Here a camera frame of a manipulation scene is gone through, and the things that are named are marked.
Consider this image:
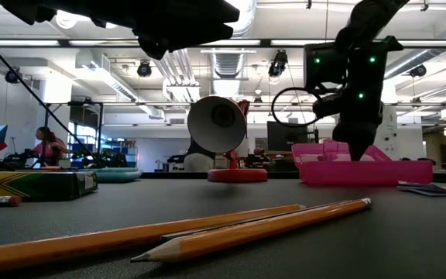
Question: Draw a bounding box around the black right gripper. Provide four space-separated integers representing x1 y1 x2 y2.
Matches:
312 87 385 162

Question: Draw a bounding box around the red desk lamp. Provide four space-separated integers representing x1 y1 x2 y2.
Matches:
186 95 269 183

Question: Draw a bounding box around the sharpened yellow pencil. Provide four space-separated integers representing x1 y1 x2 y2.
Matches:
129 197 372 264

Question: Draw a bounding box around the long yellow pencil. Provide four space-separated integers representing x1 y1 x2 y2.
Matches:
0 204 307 276

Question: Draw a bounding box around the black overhead frame bar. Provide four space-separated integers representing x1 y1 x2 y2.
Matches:
0 38 446 49

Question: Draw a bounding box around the teal bowl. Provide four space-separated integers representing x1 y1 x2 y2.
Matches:
91 167 143 184

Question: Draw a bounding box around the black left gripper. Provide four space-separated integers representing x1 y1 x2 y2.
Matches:
91 0 241 60

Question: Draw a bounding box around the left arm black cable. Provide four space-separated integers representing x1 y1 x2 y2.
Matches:
0 25 104 167

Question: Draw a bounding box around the yellow green crayon box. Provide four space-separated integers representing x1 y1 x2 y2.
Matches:
0 171 98 202

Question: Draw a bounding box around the black ceiling spotlight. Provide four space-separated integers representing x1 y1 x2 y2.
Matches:
136 60 153 78
5 66 22 84
268 49 289 78
408 64 427 78

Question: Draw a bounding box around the black metal frame stand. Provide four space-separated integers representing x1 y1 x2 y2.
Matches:
39 101 104 167

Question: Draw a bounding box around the black monitor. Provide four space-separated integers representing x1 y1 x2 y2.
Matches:
266 121 310 153

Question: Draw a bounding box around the pink plastic pencil case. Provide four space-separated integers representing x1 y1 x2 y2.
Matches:
291 139 434 185

